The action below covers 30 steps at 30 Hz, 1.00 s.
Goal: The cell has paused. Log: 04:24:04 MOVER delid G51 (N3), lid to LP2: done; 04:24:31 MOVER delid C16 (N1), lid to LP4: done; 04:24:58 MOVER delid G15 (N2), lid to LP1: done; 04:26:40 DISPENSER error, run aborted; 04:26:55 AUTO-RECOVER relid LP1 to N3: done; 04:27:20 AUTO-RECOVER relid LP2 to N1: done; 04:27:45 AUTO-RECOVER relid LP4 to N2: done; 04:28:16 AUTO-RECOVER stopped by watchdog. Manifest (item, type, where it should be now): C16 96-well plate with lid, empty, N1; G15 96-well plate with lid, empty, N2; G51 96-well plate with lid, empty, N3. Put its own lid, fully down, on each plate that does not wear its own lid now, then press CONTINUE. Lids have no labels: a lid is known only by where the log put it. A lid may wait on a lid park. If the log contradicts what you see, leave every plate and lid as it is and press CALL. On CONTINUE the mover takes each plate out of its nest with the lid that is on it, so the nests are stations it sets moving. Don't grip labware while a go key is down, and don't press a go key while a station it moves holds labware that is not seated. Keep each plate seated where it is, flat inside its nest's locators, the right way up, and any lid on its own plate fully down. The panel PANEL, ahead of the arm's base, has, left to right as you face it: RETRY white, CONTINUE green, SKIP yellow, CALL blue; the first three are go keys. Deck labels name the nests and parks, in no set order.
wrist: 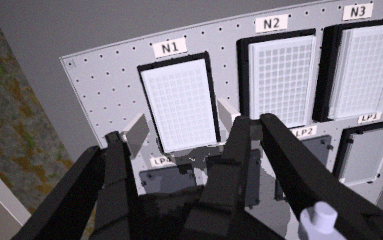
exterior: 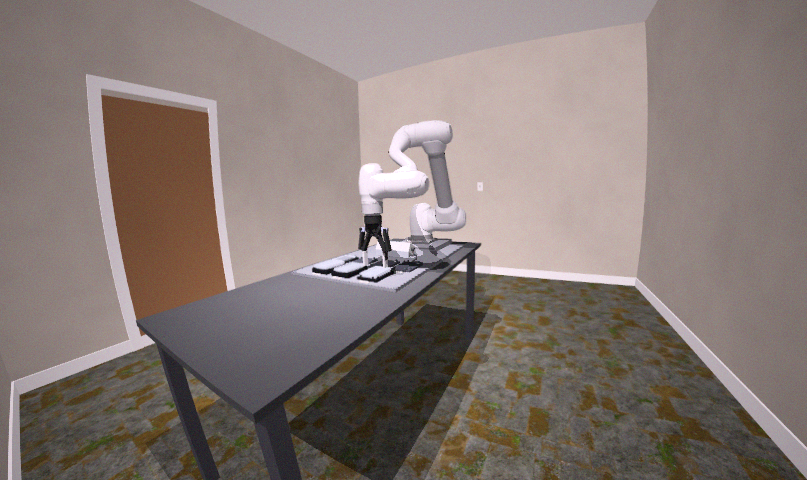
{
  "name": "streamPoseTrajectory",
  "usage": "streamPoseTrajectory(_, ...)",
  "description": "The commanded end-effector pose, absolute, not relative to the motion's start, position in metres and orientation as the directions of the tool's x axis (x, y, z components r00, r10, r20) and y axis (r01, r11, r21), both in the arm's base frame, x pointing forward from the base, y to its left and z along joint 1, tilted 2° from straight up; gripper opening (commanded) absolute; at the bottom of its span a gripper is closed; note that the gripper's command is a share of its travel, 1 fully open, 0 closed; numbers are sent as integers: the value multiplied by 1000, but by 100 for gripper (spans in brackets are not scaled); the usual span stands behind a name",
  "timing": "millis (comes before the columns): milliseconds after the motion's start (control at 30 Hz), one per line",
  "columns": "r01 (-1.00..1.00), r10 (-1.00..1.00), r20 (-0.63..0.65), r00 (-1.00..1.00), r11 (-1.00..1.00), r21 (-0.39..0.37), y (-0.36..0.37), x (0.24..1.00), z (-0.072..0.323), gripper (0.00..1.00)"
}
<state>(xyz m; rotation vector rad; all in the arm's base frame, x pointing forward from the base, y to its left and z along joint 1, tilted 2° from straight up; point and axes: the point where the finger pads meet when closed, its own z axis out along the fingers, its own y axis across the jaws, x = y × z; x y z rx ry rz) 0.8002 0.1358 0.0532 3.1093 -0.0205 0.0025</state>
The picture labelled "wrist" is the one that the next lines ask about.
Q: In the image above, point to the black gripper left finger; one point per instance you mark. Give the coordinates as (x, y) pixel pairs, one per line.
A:
(64, 213)

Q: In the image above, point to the white button panel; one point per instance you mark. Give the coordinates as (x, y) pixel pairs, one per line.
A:
(289, 231)

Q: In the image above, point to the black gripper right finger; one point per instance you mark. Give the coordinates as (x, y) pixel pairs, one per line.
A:
(327, 209)

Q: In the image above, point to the grey perforated base plate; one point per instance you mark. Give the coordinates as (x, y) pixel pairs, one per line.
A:
(107, 84)

